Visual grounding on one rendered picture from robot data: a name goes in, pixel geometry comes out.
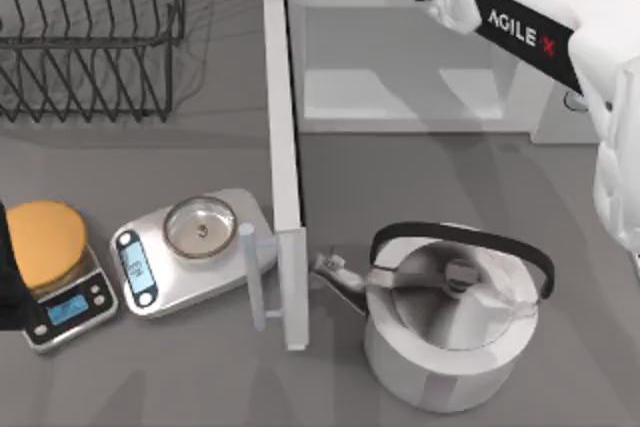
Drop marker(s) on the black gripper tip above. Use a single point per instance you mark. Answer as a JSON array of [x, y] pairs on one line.
[[12, 287]]

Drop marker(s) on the white cabinet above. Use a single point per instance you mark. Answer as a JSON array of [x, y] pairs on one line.
[[415, 67]]

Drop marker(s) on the white cabinet door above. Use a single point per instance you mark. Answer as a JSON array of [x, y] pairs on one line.
[[286, 157]]

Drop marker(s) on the scale with orange plate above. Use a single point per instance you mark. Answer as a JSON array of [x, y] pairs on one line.
[[55, 272]]

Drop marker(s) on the silver scale with glass bowl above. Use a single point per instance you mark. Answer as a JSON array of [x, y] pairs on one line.
[[185, 257]]

